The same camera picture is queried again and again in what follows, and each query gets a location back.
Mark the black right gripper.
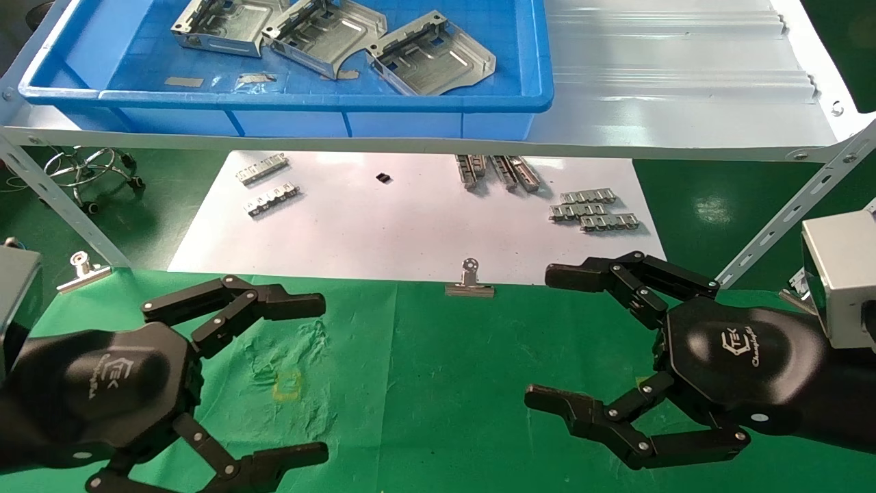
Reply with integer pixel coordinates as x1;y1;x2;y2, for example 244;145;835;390
525;251;829;471

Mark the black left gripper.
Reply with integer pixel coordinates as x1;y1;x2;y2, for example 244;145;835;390
14;275;330;493

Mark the silver sheet metal bracket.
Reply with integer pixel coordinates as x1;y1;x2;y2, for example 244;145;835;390
262;0;388;80
170;0;288;58
368;10;497;97

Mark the right metal strip cluster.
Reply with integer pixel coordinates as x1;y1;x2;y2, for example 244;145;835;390
550;203;608;223

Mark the green table cloth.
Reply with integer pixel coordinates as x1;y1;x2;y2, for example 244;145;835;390
0;267;876;493

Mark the white board sheet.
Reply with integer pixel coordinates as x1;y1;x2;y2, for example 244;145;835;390
168;151;668;285

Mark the white metal shelf rack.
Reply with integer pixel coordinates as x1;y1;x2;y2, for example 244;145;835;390
0;0;876;288

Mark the blue plastic bin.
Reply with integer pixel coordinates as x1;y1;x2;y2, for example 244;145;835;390
18;0;554;140

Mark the black seat chrome stool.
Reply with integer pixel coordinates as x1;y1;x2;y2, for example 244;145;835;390
42;146;146;214

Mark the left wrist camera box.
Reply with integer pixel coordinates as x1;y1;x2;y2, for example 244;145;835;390
0;238;43;384

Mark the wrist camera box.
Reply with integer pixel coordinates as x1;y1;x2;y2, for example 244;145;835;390
0;238;43;384
801;209;876;351

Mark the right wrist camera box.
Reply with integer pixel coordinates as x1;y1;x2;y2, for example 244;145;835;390
801;209;876;351

